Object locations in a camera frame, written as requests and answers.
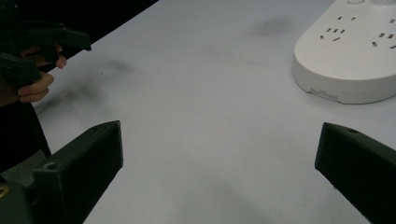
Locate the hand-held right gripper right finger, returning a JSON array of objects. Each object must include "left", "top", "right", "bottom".
[{"left": 314, "top": 121, "right": 396, "bottom": 224}]

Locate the white power strip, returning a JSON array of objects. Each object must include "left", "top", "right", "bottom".
[{"left": 291, "top": 0, "right": 396, "bottom": 105}]

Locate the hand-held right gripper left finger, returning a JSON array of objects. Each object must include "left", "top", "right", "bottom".
[{"left": 30, "top": 119, "right": 124, "bottom": 224}]

